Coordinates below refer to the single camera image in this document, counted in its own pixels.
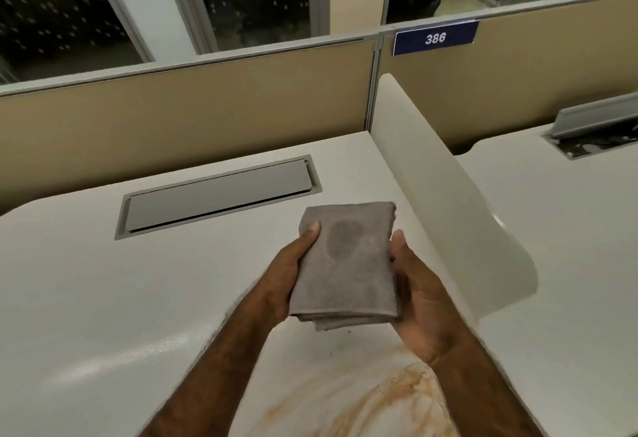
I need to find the person's left hand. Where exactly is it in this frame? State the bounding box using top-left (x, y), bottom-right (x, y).
top-left (257, 221), bottom-right (321, 328)

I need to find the person's right hand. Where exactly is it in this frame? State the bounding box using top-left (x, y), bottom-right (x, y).
top-left (388, 230), bottom-right (474, 367)

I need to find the grey cloth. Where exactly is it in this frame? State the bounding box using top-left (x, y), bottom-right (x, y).
top-left (288, 201), bottom-right (402, 333)

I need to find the person's left forearm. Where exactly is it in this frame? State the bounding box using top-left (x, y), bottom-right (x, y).
top-left (140, 279), bottom-right (292, 437)

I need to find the person's right forearm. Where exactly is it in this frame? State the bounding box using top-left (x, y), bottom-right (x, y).
top-left (429, 324), bottom-right (544, 437)

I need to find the white desk divider panel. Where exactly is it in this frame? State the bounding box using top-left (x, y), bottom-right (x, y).
top-left (370, 73), bottom-right (539, 323)

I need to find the brown spill stain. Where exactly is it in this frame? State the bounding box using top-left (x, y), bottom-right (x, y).
top-left (264, 347), bottom-right (457, 437)

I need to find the beige cubicle partition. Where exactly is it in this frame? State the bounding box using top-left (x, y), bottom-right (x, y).
top-left (0, 34), bottom-right (380, 215)
top-left (376, 0), bottom-right (638, 155)

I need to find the blue number sign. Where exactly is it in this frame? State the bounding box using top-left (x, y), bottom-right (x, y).
top-left (393, 20), bottom-right (480, 57)

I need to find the grey desk cable flap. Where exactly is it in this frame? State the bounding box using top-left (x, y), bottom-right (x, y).
top-left (115, 155), bottom-right (323, 241)

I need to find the open grey cable flap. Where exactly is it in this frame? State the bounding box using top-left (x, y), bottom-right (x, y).
top-left (542, 93), bottom-right (638, 160)

